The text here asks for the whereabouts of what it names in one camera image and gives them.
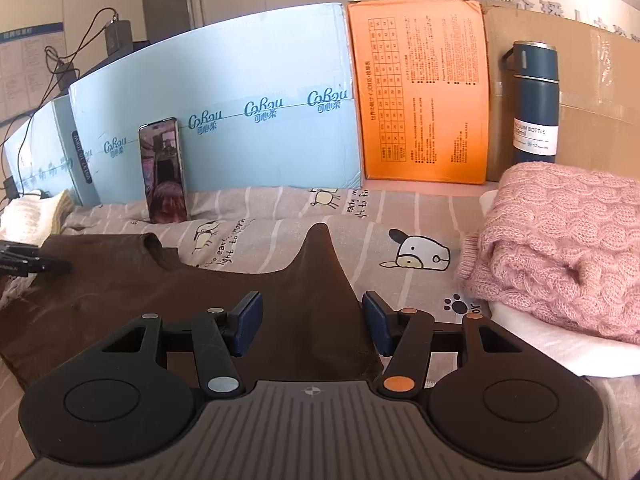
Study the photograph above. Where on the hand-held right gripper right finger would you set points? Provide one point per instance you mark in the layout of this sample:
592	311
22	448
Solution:
376	325

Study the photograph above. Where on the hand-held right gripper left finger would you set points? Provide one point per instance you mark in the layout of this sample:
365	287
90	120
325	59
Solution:
247	322

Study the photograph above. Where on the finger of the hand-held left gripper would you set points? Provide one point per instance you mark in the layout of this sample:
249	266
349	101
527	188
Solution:
45	265

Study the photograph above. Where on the brown garment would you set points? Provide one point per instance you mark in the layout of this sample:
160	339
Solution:
280	300

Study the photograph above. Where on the cream knit garment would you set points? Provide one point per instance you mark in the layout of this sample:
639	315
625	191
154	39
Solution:
30	215

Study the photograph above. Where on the striped cartoon print bedsheet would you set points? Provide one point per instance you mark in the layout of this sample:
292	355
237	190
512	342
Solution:
400	215

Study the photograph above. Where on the small light blue cardboard box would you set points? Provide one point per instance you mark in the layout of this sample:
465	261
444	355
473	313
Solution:
55	150

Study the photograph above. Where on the smartphone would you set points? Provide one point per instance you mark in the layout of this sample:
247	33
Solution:
164	170

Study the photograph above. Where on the white folded cloth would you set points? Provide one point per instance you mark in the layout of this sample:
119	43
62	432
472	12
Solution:
540	342

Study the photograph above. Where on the pink knit sweater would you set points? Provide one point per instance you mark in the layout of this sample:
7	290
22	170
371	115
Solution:
555	230

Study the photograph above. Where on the black power adapter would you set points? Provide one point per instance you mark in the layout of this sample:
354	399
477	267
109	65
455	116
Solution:
118	37

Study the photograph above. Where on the orange cardboard box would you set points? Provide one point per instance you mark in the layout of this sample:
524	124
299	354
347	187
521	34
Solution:
420	90

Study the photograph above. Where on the large light blue cardboard box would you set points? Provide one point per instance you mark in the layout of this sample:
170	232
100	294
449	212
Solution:
240	70

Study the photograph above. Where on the dark blue thermos bottle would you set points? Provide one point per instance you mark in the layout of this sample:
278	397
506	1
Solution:
534	95

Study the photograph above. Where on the grey door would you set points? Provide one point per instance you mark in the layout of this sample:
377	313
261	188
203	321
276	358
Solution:
165	10

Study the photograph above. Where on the brown cardboard box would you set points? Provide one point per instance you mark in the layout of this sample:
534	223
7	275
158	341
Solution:
595	85

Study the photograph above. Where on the wall poster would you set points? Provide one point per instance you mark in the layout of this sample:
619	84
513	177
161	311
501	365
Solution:
25	67

